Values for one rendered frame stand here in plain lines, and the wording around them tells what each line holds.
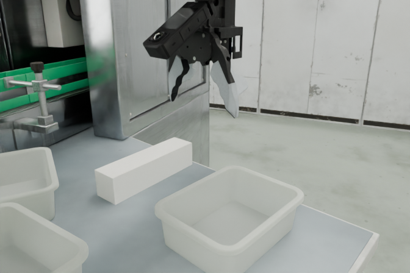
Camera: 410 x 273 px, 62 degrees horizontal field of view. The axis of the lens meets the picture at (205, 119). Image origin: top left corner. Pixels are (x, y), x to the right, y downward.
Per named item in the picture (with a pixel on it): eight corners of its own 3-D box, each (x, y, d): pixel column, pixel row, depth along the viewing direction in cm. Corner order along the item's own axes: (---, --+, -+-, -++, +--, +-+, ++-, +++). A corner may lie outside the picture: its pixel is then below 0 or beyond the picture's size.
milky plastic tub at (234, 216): (305, 233, 62) (310, 191, 60) (228, 309, 47) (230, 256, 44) (231, 198, 74) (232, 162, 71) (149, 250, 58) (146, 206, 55)
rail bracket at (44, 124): (27, 142, 92) (11, 58, 85) (75, 151, 86) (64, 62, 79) (11, 148, 88) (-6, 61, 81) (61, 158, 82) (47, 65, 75)
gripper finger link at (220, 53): (241, 77, 52) (216, 27, 53) (235, 79, 50) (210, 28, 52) (222, 91, 55) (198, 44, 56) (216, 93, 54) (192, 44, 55)
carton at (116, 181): (192, 164, 87) (191, 142, 85) (115, 205, 69) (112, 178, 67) (174, 158, 90) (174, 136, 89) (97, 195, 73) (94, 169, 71)
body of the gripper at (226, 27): (243, 61, 58) (246, -14, 54) (209, 68, 52) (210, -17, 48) (210, 57, 63) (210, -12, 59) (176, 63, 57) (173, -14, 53)
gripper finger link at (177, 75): (190, 97, 67) (211, 61, 61) (167, 102, 62) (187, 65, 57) (181, 86, 68) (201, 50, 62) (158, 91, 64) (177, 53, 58)
